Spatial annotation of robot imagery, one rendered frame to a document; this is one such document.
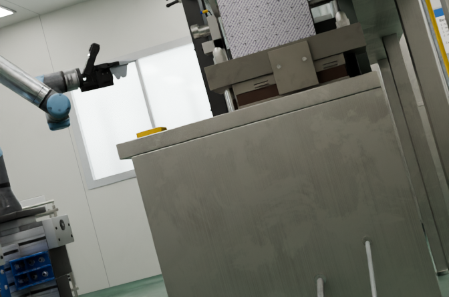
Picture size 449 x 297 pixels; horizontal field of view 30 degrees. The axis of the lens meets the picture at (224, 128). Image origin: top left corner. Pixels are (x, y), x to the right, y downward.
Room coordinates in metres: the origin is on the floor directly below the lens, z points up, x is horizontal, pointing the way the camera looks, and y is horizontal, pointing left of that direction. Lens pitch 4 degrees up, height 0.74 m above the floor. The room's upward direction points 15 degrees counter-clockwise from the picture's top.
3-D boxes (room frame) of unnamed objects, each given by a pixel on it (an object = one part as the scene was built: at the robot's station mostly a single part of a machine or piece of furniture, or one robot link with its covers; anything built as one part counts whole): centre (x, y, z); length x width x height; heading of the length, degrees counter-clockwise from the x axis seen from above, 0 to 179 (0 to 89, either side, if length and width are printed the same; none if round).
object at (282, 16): (2.25, -0.19, 1.11); 0.23 x 0.01 x 0.18; 82
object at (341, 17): (2.06, -0.35, 1.05); 0.04 x 0.04 x 0.04
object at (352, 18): (3.34, -0.57, 1.02); 2.24 x 0.04 x 0.24; 172
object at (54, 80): (2.82, 0.54, 1.21); 0.11 x 0.08 x 0.09; 106
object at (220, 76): (2.13, -0.20, 1.00); 0.40 x 0.16 x 0.06; 82
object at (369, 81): (3.26, -0.24, 0.88); 2.52 x 0.66 x 0.04; 172
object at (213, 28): (2.37, -0.03, 1.05); 0.06 x 0.05 x 0.31; 82
